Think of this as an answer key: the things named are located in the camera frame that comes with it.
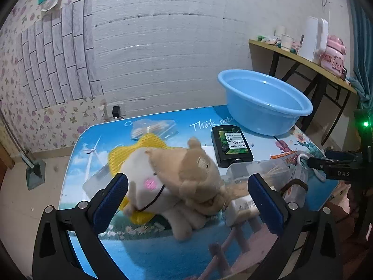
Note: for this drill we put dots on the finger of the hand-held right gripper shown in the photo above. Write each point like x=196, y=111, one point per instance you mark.
x=341, y=154
x=319, y=163

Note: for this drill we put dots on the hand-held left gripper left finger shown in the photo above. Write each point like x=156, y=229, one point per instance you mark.
x=112, y=201

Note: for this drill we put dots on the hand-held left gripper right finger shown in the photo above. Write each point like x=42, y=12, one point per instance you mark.
x=266, y=204

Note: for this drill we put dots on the white hook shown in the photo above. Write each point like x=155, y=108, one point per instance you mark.
x=319, y=176

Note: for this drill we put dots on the white packet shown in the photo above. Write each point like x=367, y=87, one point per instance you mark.
x=242, y=208

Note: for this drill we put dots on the clear plastic bag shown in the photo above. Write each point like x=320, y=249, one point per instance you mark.
x=96, y=179

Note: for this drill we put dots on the clear box of wooden sticks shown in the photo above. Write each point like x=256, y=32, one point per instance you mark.
x=262, y=170

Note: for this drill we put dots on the yellow perforated rubber mat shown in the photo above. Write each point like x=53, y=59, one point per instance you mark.
x=151, y=143

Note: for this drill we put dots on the blue plastic basin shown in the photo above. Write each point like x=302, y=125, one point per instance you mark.
x=262, y=113

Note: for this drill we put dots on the beige and white plush toy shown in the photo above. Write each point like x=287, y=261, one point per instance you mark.
x=186, y=169

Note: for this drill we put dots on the pink container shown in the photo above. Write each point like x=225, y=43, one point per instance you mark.
x=333, y=58

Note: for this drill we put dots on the black bottle with green label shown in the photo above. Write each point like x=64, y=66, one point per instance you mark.
x=231, y=145

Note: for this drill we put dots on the clear bag of cotton swabs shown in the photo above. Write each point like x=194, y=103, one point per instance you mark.
x=151, y=127

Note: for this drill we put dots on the teal curtain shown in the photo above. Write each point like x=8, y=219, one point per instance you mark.
x=362, y=49

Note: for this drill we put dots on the wooden side table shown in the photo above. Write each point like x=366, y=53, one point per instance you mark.
x=291, y=55

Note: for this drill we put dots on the white kettle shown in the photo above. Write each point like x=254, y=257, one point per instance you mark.
x=311, y=39

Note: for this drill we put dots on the white paper cup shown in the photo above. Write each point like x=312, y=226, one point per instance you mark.
x=280, y=30
x=286, y=42

